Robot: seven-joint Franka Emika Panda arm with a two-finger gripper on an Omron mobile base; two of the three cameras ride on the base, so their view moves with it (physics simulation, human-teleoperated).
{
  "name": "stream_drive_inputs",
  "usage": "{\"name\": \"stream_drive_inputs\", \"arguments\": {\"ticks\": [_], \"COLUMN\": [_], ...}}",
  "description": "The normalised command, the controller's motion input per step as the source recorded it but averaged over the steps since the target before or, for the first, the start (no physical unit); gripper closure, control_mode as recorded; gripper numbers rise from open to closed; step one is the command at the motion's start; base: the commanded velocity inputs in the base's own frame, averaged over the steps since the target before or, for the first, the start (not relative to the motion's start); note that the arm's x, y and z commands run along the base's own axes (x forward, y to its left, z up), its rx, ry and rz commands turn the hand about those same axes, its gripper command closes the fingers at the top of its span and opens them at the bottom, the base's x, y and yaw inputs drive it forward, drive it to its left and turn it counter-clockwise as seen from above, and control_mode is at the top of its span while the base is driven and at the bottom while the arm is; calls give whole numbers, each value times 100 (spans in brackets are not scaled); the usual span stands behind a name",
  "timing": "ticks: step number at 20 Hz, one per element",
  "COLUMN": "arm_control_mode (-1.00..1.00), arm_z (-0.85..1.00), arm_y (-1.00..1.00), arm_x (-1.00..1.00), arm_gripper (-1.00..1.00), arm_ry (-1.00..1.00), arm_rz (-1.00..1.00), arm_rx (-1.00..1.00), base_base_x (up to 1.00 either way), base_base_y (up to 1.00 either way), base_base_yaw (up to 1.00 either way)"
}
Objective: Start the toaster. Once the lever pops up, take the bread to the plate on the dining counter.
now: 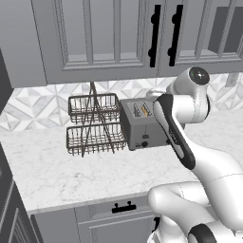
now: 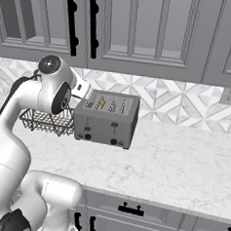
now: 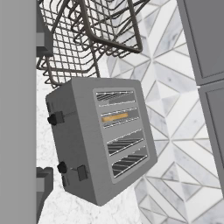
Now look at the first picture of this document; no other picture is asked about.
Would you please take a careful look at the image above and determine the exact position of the plain grey lower cupboard panel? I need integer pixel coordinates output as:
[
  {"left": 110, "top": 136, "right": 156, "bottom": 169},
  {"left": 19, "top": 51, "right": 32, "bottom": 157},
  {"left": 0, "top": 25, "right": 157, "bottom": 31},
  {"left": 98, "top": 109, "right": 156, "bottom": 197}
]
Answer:
[{"left": 30, "top": 207, "right": 81, "bottom": 243}]

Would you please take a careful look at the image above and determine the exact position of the short black drawer handle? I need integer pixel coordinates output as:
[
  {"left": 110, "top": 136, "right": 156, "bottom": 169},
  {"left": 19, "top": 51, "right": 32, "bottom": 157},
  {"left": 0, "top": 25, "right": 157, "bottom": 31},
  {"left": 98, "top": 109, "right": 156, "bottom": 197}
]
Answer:
[{"left": 111, "top": 200, "right": 138, "bottom": 215}]

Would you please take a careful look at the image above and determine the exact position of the grey lower cupboard door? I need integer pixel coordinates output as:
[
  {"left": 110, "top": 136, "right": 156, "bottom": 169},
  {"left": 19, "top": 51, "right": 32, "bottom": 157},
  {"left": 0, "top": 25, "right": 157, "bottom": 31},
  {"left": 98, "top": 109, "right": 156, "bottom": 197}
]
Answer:
[{"left": 77, "top": 212, "right": 160, "bottom": 243}]

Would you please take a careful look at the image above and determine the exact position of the grey metal toaster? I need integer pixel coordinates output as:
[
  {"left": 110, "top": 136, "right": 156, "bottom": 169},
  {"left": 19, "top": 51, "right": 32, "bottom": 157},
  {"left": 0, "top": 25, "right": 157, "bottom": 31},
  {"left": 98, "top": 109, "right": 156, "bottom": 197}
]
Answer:
[{"left": 120, "top": 98, "right": 172, "bottom": 152}]

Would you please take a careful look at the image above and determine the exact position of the dark two-tier wire basket stand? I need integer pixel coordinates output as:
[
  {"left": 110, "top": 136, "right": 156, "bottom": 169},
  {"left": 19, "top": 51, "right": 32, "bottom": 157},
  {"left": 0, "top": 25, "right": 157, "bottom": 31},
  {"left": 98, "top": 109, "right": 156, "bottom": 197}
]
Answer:
[{"left": 65, "top": 82, "right": 128, "bottom": 159}]

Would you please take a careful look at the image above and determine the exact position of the grey glass-panel upper cupboard door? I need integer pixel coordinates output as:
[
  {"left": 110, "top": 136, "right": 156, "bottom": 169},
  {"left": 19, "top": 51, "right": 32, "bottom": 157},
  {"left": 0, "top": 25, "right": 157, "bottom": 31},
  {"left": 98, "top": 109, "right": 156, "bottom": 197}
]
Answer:
[{"left": 157, "top": 0, "right": 243, "bottom": 79}]

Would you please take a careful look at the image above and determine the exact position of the golden bread slice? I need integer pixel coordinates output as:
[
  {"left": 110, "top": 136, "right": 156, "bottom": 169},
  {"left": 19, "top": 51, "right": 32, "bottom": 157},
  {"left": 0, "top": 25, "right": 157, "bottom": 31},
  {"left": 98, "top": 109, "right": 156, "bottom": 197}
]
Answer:
[{"left": 140, "top": 105, "right": 150, "bottom": 117}]

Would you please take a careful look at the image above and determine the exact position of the grey drawer front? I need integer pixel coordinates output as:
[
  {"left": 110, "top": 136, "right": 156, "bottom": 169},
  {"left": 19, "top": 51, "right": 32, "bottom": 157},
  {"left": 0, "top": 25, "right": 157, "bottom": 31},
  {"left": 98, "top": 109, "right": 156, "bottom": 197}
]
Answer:
[{"left": 74, "top": 195, "right": 154, "bottom": 224}]

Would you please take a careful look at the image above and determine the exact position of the long black cupboard handle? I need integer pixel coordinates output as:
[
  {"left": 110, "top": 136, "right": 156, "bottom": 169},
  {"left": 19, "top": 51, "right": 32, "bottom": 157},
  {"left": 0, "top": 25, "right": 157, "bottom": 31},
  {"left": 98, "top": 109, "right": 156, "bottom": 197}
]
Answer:
[
  {"left": 147, "top": 4, "right": 162, "bottom": 68},
  {"left": 167, "top": 4, "right": 184, "bottom": 67}
]

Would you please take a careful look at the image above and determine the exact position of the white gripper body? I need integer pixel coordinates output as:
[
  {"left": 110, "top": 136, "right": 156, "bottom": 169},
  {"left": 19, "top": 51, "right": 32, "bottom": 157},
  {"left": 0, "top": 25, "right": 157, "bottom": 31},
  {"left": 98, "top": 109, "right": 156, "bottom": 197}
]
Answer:
[{"left": 145, "top": 89, "right": 168, "bottom": 103}]

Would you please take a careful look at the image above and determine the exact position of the grey upper cupboard side panel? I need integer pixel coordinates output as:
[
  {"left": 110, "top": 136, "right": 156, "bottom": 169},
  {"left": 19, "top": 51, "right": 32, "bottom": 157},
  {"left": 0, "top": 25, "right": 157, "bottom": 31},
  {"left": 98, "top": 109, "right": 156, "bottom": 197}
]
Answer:
[{"left": 0, "top": 0, "right": 49, "bottom": 90}]

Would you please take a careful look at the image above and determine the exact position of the grey wall socket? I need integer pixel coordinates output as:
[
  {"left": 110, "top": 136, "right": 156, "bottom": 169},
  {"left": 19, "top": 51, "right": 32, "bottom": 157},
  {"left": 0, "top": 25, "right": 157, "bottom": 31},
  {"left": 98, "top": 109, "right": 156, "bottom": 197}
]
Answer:
[{"left": 225, "top": 72, "right": 238, "bottom": 88}]

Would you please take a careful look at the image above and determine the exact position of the dark grey tall cabinet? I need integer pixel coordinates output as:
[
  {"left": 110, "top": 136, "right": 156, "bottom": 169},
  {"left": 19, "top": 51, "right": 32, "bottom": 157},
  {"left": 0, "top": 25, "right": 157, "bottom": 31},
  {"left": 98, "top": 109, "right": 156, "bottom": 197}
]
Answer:
[{"left": 0, "top": 47, "right": 45, "bottom": 243}]

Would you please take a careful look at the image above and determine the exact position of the black lower cupboard handle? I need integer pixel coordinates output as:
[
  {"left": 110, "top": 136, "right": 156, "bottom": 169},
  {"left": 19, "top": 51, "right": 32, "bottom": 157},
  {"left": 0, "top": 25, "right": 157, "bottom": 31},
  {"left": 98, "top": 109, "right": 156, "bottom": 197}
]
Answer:
[{"left": 152, "top": 215, "right": 161, "bottom": 234}]

